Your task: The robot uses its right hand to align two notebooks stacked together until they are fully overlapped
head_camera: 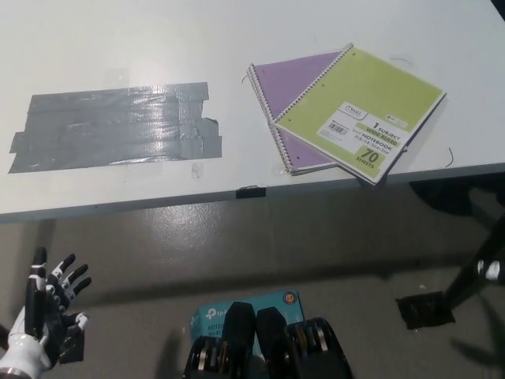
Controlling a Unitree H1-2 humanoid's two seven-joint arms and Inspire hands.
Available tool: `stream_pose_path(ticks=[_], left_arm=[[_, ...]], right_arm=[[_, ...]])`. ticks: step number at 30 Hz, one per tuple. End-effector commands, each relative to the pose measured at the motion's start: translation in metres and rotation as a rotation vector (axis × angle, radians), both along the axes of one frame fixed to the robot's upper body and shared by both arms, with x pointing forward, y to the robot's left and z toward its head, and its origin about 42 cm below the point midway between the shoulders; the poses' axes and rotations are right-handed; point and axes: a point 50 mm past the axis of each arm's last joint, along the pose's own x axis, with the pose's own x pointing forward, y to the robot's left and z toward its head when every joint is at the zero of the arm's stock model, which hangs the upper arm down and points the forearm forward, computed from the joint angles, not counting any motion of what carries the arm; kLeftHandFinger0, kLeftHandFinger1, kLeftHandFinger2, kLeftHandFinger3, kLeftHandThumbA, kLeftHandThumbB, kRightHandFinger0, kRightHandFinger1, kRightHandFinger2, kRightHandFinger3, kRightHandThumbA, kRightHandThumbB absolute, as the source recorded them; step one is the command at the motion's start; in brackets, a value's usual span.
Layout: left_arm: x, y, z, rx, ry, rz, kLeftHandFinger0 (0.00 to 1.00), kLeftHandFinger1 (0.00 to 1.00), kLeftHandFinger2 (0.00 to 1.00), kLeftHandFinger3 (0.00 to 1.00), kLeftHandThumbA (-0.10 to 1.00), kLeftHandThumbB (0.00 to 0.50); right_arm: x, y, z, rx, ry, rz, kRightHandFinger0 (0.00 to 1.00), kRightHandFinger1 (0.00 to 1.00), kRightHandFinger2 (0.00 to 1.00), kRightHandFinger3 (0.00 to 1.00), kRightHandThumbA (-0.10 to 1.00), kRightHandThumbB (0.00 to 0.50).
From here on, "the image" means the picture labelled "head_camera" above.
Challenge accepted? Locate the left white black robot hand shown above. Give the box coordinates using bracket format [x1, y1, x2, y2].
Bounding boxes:
[7, 246, 94, 372]

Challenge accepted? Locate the purple spiral notebook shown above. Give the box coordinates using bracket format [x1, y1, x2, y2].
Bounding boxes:
[246, 50, 342, 178]

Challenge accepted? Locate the teal router box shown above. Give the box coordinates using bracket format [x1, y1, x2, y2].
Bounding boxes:
[190, 290, 307, 356]

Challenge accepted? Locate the small black tape piece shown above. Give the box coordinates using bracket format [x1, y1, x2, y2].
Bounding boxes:
[235, 186, 267, 199]

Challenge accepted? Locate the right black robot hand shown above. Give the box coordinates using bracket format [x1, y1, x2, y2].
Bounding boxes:
[476, 257, 503, 283]

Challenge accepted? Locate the grey duct tape patch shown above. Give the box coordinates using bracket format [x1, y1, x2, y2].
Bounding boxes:
[6, 81, 224, 174]

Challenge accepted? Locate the green spiral notebook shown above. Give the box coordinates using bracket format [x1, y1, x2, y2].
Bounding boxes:
[274, 42, 448, 186]

